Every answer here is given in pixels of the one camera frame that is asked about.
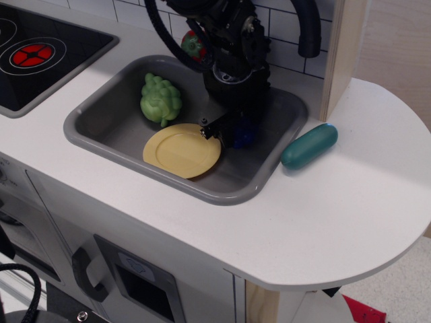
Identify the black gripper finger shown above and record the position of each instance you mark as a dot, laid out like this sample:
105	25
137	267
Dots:
227	133

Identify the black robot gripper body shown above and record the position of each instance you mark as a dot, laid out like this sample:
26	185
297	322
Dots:
238	99

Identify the blue toy blueberries cluster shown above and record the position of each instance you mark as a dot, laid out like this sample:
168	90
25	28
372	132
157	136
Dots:
244	133

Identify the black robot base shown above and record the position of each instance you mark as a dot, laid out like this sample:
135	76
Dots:
54	306

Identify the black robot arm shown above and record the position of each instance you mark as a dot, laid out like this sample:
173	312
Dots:
234	67

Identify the yellow toy plate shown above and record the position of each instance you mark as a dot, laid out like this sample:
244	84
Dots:
181	150

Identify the grey toy sink basin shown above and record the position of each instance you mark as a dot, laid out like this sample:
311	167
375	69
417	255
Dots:
110	124

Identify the red toy strawberry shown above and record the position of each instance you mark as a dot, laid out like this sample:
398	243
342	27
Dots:
193	46

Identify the green toy lettuce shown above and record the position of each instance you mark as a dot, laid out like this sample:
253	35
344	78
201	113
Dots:
160	101

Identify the black toy faucet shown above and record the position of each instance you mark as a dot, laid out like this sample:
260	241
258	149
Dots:
309	43

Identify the teal toy cucumber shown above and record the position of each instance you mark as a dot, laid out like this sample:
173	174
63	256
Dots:
308	147

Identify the wooden side panel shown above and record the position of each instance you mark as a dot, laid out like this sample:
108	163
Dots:
347	30

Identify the grey dishwasher door panel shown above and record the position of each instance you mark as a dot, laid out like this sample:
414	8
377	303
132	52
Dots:
142	282

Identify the black toy stovetop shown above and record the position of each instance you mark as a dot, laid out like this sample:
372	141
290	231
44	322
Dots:
40	54

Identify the red cloth on floor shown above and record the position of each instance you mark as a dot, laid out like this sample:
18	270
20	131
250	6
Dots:
363	313

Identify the black oven door handle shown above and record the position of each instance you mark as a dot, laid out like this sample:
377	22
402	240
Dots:
80	263

